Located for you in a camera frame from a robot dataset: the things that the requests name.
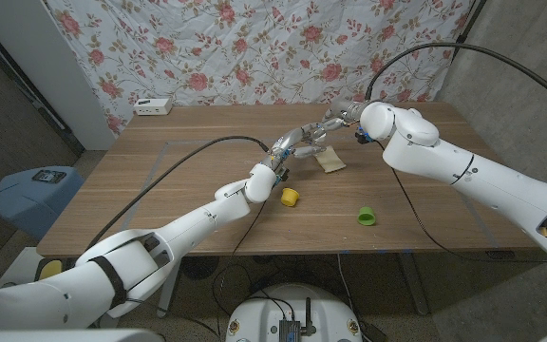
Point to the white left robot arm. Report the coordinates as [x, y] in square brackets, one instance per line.
[159, 247]

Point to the floral backdrop cloth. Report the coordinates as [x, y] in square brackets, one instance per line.
[254, 47]

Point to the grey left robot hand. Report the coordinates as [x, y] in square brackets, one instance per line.
[290, 138]

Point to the white wall panel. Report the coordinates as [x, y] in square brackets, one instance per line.
[50, 62]

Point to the white robot chest edge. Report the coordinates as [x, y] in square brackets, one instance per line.
[64, 336]

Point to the yellow sponge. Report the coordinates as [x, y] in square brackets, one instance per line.
[333, 161]

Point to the black backdrop stand pole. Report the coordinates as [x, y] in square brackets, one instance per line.
[465, 26]

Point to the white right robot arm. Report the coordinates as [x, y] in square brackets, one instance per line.
[482, 171]

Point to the white table leg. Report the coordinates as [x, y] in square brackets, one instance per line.
[169, 297]

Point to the black phone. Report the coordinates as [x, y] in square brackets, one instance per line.
[49, 176]

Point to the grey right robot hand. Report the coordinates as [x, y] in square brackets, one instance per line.
[337, 119]

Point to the black round floor base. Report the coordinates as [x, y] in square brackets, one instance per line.
[200, 267]

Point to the yellow plastic cup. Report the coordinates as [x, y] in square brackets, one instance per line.
[289, 197]

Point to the black pedal with yellow pads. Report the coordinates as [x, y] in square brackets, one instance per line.
[48, 270]

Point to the grey table leg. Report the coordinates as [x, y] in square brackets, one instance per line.
[416, 290]

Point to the blue plastic stool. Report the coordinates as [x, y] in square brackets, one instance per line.
[31, 204]

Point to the green plastic cup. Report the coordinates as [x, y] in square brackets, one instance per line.
[366, 216]

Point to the white power strip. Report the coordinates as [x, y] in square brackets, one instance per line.
[153, 107]

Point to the white robot torso base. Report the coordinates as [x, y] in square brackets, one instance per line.
[264, 313]

